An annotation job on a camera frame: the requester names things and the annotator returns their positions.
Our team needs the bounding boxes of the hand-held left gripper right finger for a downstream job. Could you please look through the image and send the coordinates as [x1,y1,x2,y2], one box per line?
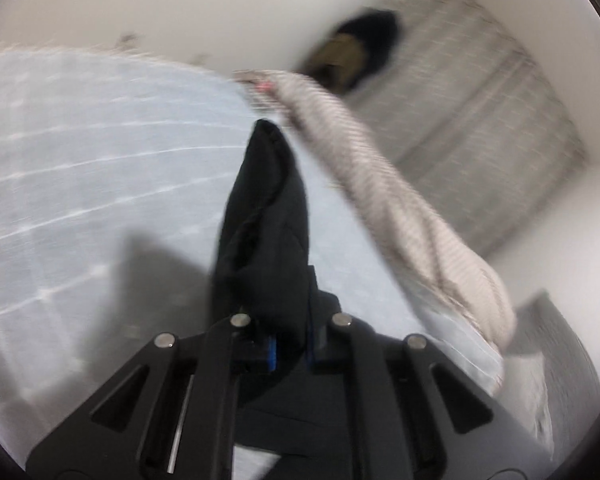
[306,312,556,480]

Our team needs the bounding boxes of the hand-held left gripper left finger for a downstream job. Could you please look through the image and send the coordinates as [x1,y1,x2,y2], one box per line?
[25,312,277,480]

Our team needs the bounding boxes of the black garment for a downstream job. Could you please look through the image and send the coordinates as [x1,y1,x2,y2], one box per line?
[210,119,363,461]

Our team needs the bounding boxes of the hanging dark and olive clothes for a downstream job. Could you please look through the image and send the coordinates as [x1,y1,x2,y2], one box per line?
[300,10,401,96]

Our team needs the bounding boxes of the striped duvet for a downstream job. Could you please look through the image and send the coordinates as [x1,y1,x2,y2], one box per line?
[235,70,518,356]

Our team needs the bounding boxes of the light blue checked bed cover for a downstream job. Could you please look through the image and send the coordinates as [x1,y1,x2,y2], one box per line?
[0,45,506,456]

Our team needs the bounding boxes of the grey quilted bedspread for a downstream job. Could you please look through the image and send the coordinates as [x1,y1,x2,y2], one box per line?
[505,290,600,461]

